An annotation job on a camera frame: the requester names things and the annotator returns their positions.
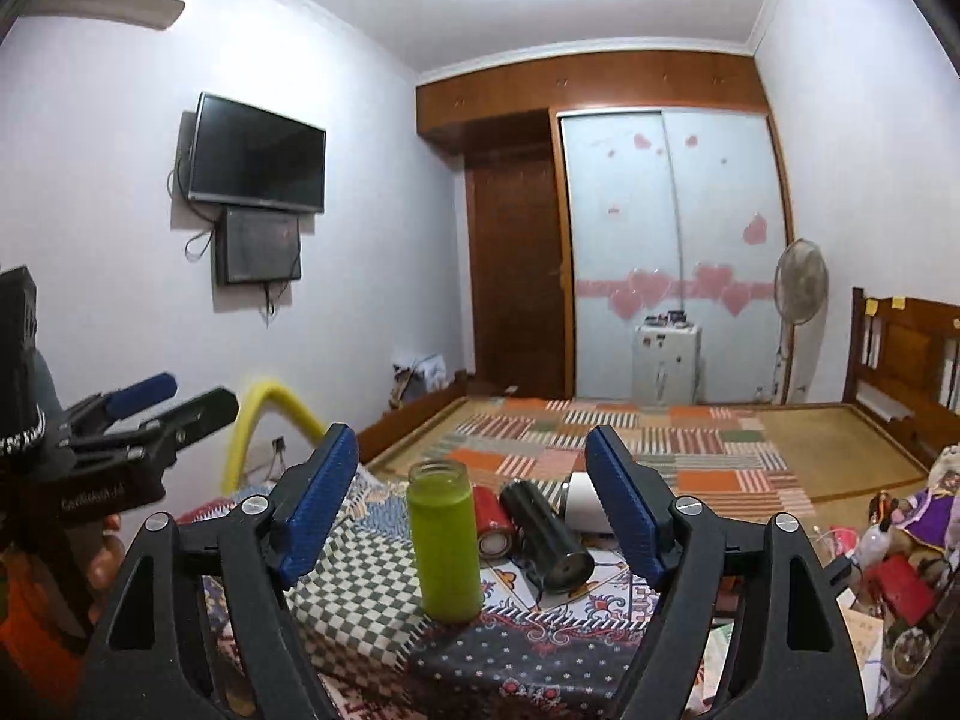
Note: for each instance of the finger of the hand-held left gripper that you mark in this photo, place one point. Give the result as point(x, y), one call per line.
point(187, 420)
point(142, 390)

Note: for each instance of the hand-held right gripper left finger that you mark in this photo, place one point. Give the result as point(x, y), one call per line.
point(322, 510)

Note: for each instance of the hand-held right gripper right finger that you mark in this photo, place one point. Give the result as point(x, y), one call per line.
point(626, 517)

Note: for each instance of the black cylinder bottle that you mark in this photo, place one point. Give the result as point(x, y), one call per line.
point(544, 540)

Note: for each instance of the person's left forearm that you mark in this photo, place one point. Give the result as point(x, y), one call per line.
point(34, 630)

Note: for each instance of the white cup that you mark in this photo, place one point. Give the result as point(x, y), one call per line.
point(586, 506)

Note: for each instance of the person's left hand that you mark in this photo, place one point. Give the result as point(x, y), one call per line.
point(106, 562)

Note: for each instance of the yellow foam tube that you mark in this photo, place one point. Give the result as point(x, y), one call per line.
point(244, 427)

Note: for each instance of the striped patchwork bed mat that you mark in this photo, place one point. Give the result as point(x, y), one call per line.
point(675, 450)

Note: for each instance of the patchwork printed tablecloth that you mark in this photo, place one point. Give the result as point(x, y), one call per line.
point(360, 600)

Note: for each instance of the green bottle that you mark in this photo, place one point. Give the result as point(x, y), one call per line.
point(444, 547)

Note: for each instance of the red can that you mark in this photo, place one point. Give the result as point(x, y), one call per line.
point(495, 529)

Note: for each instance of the small white cabinet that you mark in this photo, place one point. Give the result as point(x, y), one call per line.
point(666, 364)

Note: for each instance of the bag with papers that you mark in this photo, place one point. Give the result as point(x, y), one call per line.
point(420, 379)

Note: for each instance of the brown wooden door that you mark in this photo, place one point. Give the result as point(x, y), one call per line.
point(517, 277)

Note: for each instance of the stack of papers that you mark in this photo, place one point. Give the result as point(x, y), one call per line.
point(870, 652)

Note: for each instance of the wooden wardrobe with sliding doors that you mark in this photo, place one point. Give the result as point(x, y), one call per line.
point(675, 240)

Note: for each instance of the red box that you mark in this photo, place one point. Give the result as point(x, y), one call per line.
point(904, 591)

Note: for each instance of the standing electric fan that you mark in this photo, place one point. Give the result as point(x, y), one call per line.
point(800, 281)

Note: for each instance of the doll in purple dress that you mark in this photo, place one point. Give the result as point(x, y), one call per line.
point(934, 502)

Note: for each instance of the wooden headboard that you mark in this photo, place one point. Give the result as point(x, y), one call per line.
point(904, 367)

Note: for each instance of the wooden bed frame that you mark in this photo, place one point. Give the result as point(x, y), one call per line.
point(409, 416)

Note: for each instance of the small black wall monitor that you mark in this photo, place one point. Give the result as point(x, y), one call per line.
point(259, 244)

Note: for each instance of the wall-mounted black television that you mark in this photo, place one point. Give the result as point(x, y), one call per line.
point(255, 154)

